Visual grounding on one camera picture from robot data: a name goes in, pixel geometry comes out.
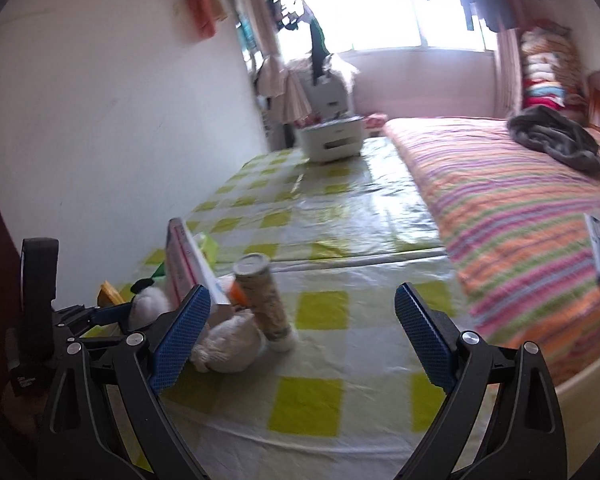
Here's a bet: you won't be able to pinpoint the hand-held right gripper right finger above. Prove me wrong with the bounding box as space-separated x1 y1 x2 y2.
394 281 568 480

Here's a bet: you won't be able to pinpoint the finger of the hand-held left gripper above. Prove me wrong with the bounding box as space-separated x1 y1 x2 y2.
55 301 136 335

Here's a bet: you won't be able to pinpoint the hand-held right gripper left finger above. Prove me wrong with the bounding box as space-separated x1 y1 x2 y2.
37 284 213 480

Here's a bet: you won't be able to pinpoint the white tissue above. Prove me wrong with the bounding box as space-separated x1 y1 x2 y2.
190 310 268 375

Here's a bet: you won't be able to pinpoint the white red medicine box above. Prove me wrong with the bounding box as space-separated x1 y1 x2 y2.
165 217 231 321

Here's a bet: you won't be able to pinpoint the patterned cylindrical tube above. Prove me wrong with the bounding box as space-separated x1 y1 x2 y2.
232 253 298 353

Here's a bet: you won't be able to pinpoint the striped bed sheet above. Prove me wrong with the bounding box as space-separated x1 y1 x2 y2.
382 117 600 386

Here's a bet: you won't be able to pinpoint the yellow checked tablecloth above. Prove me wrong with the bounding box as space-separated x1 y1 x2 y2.
80 137 486 480

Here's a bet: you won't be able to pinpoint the white plastic basket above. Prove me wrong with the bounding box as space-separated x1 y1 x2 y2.
297 115 366 163

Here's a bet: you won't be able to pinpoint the grey blanket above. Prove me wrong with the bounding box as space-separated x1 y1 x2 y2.
507 107 600 173

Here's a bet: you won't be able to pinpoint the white washing machine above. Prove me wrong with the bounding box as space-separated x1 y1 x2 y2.
300 57 357 121

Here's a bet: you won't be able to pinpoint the beige tied curtain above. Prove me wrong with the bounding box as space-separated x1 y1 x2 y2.
230 0 312 124

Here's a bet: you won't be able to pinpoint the pink window curtain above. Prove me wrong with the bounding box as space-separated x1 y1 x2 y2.
495 25 525 121

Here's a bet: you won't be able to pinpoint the white lace cover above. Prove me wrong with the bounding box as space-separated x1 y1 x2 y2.
325 52 359 92

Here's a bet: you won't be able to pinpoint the stack of folded quilts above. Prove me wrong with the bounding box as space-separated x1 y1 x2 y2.
520 20 588 111

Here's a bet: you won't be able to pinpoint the dark hanging garment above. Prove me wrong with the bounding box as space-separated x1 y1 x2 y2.
307 2 332 86

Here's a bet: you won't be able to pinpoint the small hanging clothes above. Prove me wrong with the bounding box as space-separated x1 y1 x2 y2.
265 0 307 33

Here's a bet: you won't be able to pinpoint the pink cloth on wall hook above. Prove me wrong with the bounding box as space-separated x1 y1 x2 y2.
182 0 228 39

